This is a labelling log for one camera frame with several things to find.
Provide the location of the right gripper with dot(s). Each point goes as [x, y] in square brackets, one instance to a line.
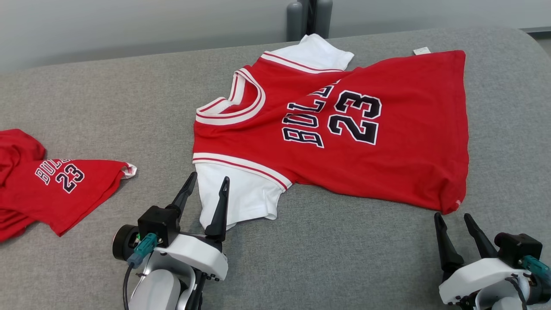
[482, 275]

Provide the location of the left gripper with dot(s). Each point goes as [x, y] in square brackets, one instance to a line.
[193, 254]

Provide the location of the red jersey with white sleeves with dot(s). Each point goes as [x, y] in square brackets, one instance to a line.
[409, 150]

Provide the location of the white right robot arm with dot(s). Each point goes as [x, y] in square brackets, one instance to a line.
[503, 303]

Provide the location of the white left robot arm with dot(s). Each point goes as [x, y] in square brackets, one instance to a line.
[157, 288]

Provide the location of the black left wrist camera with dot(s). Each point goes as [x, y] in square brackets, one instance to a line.
[157, 224]

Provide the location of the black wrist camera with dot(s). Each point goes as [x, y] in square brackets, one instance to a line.
[157, 224]
[516, 249]

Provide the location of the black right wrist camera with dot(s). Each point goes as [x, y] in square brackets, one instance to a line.
[516, 249]

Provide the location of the grey double partition post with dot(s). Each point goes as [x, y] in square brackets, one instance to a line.
[295, 21]

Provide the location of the grey wall base rail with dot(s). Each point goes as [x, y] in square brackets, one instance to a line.
[536, 30]

